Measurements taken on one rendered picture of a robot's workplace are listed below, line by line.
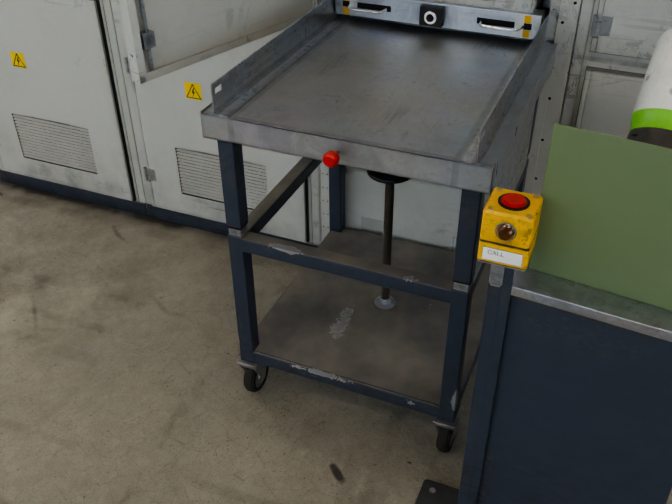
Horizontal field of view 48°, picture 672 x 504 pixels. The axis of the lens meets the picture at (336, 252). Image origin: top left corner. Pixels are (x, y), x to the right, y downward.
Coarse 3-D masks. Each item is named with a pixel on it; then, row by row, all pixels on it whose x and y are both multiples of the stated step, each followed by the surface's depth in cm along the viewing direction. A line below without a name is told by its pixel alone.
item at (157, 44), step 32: (128, 0) 161; (160, 0) 171; (192, 0) 178; (224, 0) 185; (256, 0) 193; (288, 0) 202; (320, 0) 207; (128, 32) 166; (160, 32) 174; (192, 32) 181; (224, 32) 189; (256, 32) 194; (160, 64) 178
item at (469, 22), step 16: (336, 0) 201; (368, 0) 198; (384, 0) 196; (400, 0) 194; (416, 0) 193; (368, 16) 200; (384, 16) 198; (400, 16) 196; (416, 16) 195; (448, 16) 192; (464, 16) 190; (480, 16) 188; (496, 16) 187; (512, 16) 185; (544, 16) 187; (480, 32) 191; (496, 32) 189; (512, 32) 187
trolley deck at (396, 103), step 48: (336, 48) 188; (384, 48) 187; (432, 48) 187; (480, 48) 187; (288, 96) 165; (336, 96) 165; (384, 96) 164; (432, 96) 164; (480, 96) 164; (528, 96) 164; (240, 144) 159; (288, 144) 154; (336, 144) 149; (384, 144) 146; (432, 144) 146; (480, 192) 142
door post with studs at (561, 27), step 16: (560, 0) 184; (576, 0) 182; (560, 16) 186; (576, 16) 184; (560, 32) 188; (560, 48) 190; (560, 64) 192; (560, 80) 194; (560, 96) 196; (544, 128) 203; (544, 144) 205; (544, 160) 208
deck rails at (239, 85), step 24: (312, 24) 192; (336, 24) 201; (264, 48) 171; (288, 48) 182; (312, 48) 188; (528, 48) 168; (240, 72) 163; (264, 72) 174; (528, 72) 174; (216, 96) 156; (240, 96) 164; (504, 96) 151; (480, 144) 138
